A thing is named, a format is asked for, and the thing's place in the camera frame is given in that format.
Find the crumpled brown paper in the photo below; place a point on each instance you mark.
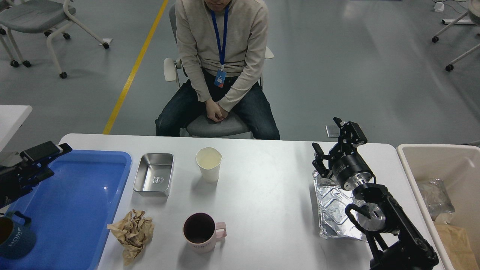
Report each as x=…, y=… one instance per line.
x=133, y=232

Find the white paper cup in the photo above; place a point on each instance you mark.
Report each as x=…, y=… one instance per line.
x=209, y=162

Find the seated person beige sweater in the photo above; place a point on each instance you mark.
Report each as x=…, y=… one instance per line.
x=225, y=56

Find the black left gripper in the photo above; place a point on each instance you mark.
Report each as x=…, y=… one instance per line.
x=17, y=181

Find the metal floor socket plate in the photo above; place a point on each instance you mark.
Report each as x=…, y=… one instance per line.
x=333, y=131

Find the pink mug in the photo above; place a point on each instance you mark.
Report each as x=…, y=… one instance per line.
x=202, y=232

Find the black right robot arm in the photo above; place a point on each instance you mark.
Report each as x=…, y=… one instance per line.
x=394, y=241

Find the stainless steel rectangular container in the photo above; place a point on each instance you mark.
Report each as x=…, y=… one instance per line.
x=154, y=174

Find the grey chair far left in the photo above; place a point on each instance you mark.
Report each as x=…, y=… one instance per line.
x=38, y=16

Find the aluminium foil tray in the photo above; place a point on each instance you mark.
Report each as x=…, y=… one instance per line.
x=331, y=202

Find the beige plastic bin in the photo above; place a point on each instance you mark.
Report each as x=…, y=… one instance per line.
x=445, y=182

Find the clear plastic bag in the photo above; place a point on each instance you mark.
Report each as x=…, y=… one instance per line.
x=436, y=199

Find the white side table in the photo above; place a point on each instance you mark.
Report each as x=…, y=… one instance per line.
x=11, y=119

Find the blue plastic tray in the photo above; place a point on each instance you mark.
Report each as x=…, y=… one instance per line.
x=70, y=211

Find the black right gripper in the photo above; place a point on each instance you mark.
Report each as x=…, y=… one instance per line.
x=350, y=170

